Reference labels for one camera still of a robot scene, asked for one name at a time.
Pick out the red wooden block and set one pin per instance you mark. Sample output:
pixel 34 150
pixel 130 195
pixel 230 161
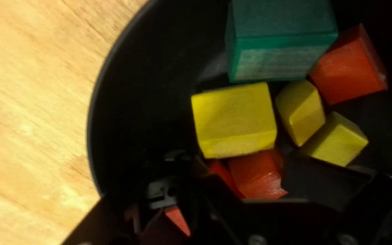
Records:
pixel 178 221
pixel 257 175
pixel 349 69

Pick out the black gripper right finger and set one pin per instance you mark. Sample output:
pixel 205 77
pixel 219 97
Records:
pixel 332 186

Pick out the large yellow wooden block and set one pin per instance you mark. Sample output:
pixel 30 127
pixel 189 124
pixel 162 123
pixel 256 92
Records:
pixel 234 120

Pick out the black bowl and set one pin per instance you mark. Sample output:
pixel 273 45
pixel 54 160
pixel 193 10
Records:
pixel 149 90

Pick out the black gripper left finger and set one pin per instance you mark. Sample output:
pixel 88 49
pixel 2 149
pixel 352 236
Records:
pixel 114 218

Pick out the large green wooden block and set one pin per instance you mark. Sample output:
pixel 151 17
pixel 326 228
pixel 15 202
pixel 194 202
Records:
pixel 277 36

